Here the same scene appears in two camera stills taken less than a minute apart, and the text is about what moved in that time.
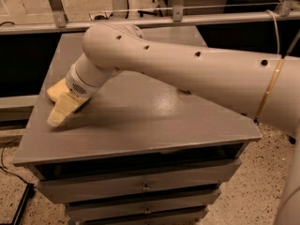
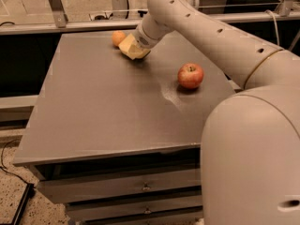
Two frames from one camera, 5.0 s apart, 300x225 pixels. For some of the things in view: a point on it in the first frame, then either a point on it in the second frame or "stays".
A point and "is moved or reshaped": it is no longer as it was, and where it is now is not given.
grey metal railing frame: x=119 y=14 stays
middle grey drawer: x=142 y=205 stays
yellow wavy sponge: x=55 y=91 is moved or reshaped
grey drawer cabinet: x=134 y=154 stays
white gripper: x=78 y=84 to x=142 y=41
